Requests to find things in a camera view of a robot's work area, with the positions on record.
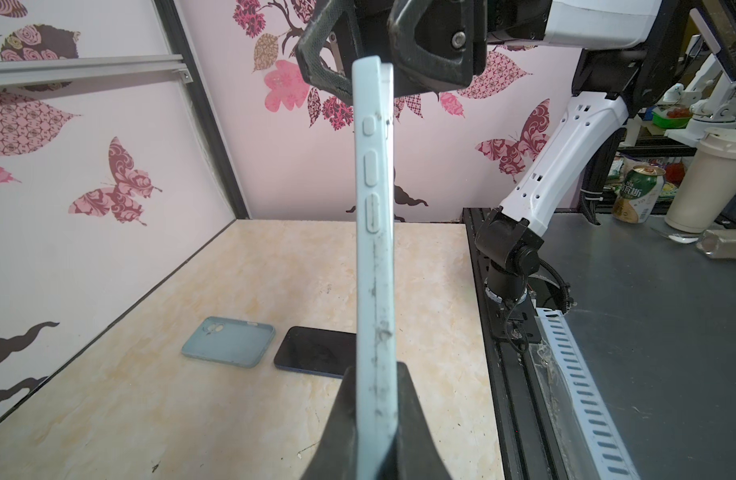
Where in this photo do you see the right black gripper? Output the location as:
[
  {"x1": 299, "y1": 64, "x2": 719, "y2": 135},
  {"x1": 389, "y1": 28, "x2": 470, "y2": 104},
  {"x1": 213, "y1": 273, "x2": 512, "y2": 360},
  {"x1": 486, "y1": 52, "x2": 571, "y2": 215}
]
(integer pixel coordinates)
[{"x1": 295, "y1": 0, "x2": 552, "y2": 105}]

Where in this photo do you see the white slotted cable duct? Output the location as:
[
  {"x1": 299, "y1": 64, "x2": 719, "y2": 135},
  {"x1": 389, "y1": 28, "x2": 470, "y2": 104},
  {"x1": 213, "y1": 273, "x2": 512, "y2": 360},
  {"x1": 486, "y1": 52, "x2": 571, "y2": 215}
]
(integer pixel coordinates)
[{"x1": 530, "y1": 308, "x2": 640, "y2": 479}]

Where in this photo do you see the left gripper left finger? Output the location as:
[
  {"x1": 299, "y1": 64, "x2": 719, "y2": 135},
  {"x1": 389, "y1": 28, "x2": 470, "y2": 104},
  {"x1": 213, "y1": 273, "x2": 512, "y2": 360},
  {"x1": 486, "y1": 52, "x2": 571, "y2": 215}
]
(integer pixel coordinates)
[{"x1": 301, "y1": 366, "x2": 366, "y2": 480}]

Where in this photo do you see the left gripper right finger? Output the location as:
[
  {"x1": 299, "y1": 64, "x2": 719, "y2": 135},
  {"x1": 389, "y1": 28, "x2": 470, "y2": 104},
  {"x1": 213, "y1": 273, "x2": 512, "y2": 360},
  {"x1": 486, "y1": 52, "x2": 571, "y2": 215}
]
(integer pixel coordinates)
[{"x1": 391, "y1": 362, "x2": 451, "y2": 480}]

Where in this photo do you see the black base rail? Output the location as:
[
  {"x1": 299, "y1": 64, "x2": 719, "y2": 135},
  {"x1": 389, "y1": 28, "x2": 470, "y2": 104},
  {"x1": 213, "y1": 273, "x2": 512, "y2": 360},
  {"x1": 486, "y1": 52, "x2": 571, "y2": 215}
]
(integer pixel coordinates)
[{"x1": 462, "y1": 208, "x2": 569, "y2": 479}]

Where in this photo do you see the back aluminium rail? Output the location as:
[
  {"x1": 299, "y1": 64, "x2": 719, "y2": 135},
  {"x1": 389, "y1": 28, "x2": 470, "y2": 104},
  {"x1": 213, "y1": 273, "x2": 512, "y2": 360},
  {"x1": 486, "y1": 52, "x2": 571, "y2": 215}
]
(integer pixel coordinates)
[{"x1": 0, "y1": 54, "x2": 193, "y2": 88}]

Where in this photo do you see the beige paper cup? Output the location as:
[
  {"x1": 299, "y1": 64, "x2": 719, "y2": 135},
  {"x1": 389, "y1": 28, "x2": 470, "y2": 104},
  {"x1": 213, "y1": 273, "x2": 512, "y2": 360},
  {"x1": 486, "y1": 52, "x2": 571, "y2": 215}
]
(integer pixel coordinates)
[{"x1": 665, "y1": 128, "x2": 736, "y2": 233}]

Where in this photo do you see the black smartphone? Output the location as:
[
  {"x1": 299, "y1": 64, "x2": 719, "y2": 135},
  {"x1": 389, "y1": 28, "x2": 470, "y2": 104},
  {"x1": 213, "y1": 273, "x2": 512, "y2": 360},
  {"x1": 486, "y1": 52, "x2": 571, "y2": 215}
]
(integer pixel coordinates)
[{"x1": 273, "y1": 326, "x2": 357, "y2": 379}]

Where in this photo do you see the white phone case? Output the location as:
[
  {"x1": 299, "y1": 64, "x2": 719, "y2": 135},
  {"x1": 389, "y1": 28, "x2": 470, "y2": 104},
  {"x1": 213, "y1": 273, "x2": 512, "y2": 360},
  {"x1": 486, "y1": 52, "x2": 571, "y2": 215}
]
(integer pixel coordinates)
[{"x1": 352, "y1": 56, "x2": 399, "y2": 479}]

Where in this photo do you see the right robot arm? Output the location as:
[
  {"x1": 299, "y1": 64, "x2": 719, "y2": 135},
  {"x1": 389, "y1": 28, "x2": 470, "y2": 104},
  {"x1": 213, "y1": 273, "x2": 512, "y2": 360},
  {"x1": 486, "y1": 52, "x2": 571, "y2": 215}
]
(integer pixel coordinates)
[{"x1": 296, "y1": 1, "x2": 736, "y2": 307}]

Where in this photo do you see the green drink can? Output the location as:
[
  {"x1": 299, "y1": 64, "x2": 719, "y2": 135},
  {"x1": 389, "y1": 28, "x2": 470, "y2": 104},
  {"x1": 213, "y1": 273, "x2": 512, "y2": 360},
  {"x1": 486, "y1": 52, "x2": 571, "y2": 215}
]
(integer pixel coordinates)
[{"x1": 612, "y1": 165, "x2": 666, "y2": 224}]

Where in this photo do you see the phone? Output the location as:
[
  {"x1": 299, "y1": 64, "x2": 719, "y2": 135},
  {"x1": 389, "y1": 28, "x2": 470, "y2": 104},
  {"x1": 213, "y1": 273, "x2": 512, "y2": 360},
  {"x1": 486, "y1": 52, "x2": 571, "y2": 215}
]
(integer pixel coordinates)
[{"x1": 381, "y1": 63, "x2": 397, "y2": 369}]

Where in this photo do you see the light blue phone case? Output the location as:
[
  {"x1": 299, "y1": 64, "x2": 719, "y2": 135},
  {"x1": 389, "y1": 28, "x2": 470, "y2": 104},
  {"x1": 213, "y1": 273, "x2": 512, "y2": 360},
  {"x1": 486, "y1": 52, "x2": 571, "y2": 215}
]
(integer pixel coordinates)
[{"x1": 181, "y1": 316, "x2": 276, "y2": 369}]

